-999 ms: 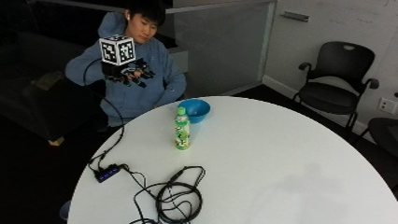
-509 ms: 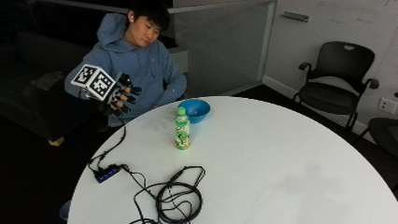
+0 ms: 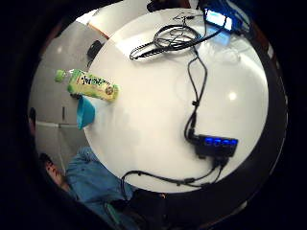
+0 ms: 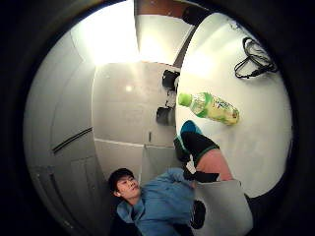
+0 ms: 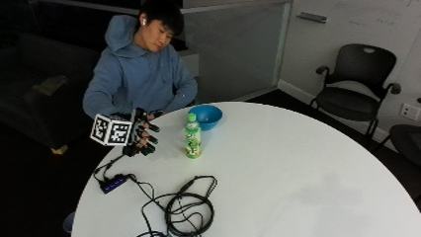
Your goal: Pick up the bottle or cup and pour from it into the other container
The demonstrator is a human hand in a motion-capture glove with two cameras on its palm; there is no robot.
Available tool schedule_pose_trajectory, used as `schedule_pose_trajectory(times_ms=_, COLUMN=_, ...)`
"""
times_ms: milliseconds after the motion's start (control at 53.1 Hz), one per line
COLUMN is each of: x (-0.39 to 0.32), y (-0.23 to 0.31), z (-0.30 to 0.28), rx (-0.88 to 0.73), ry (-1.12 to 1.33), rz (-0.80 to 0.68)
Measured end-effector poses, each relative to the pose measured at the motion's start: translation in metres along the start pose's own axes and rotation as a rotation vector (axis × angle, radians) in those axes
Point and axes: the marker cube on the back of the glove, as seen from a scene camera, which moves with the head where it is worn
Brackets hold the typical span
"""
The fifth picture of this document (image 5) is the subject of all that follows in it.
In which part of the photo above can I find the dark sofa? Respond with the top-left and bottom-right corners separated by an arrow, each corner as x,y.
0,32 -> 101,155

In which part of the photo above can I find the black usb hub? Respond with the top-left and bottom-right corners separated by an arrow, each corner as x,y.
98,174 -> 130,195

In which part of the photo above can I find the black coiled cable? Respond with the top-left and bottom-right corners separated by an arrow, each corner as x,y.
91,154 -> 219,237

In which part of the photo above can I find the black office chair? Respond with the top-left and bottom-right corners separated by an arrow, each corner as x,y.
309,43 -> 402,139

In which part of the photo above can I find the grey wall handle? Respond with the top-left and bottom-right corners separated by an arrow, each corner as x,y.
295,12 -> 329,25

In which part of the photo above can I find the green drink bottle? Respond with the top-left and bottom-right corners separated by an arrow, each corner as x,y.
182,112 -> 203,160

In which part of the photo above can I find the white marker cube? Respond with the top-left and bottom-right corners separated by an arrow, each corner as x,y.
89,113 -> 134,147

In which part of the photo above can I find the blue bowl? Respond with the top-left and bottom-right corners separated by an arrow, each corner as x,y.
187,104 -> 223,131

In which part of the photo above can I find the white wall outlet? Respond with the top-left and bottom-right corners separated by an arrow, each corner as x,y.
398,103 -> 421,121

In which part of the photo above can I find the glass partition panel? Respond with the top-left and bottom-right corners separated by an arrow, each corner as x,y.
178,1 -> 293,104

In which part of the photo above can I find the the person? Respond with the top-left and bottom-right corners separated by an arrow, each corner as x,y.
81,0 -> 198,120

